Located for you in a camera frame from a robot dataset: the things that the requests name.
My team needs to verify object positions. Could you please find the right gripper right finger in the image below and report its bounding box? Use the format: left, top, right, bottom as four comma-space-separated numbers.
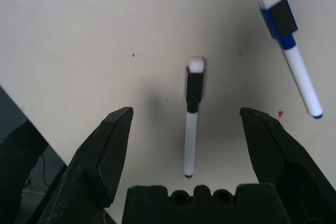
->
239, 107, 336, 224

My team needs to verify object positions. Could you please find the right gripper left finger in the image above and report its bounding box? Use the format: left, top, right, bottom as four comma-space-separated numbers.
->
36, 106, 134, 224

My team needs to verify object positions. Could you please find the blue capped whiteboard marker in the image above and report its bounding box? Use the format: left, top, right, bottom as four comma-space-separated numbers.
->
256, 0, 324, 120

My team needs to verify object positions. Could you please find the black capped whiteboard marker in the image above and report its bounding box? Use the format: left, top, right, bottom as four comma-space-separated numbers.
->
183, 56, 205, 179

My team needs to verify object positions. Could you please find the black table foot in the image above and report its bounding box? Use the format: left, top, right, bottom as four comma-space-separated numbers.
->
0, 118, 52, 224

